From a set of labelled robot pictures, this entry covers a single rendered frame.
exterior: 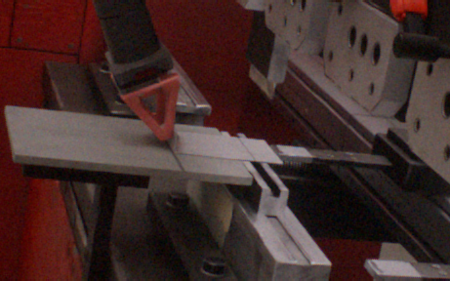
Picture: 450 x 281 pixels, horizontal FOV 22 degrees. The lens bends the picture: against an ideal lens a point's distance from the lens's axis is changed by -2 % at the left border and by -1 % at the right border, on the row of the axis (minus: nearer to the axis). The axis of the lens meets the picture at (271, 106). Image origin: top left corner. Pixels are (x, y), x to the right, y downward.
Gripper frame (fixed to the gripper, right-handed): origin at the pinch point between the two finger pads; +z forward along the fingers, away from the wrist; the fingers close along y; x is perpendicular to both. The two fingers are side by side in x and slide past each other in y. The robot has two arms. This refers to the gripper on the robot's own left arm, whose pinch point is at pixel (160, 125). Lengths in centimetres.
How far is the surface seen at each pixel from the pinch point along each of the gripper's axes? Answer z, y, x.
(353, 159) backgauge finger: 12.1, -1.2, -20.7
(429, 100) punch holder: -14, -55, -15
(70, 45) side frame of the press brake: 9, 84, 6
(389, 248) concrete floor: 153, 227, -77
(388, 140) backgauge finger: 13.0, 2.8, -26.5
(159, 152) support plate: 1.3, -4.8, 1.4
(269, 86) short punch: -1.8, -5.0, -12.7
